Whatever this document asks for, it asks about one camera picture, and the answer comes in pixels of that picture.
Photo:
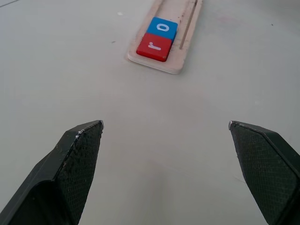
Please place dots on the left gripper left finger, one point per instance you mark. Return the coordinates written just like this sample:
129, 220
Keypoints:
58, 178

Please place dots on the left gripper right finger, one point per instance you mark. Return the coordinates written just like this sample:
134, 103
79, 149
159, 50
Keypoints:
269, 173

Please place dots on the red letter tile r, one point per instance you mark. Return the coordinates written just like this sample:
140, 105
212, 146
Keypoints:
153, 48

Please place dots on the blue letter o block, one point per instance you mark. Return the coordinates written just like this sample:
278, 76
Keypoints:
161, 27

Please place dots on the light wooden letter tray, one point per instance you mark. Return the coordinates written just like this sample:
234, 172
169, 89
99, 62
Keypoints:
167, 7

